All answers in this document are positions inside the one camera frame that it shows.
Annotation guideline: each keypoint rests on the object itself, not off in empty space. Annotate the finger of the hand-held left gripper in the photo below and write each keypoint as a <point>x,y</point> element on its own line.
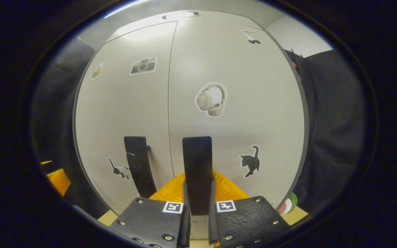
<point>59,181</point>
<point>46,162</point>

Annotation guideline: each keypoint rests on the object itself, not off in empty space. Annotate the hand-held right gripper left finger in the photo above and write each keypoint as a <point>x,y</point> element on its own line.
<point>185,224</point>

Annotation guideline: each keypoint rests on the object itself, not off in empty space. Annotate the white door with headphone sticker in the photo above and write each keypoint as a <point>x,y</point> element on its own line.
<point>253,103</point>

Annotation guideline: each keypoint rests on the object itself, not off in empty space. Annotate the white door with camera sticker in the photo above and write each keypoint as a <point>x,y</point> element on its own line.
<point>122,103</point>

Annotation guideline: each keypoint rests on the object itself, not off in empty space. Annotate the black backdrop cloth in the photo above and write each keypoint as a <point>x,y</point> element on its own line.
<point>336,120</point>
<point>53,103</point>

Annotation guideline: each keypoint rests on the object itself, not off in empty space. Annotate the white drawer front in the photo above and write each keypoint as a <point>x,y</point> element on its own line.
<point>143,25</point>

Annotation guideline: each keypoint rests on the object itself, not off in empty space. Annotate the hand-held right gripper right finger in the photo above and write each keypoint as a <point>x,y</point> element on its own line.
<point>213,224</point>

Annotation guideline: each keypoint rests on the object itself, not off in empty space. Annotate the white double-door shoe cabinet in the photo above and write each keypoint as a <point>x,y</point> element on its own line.
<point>306,120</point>

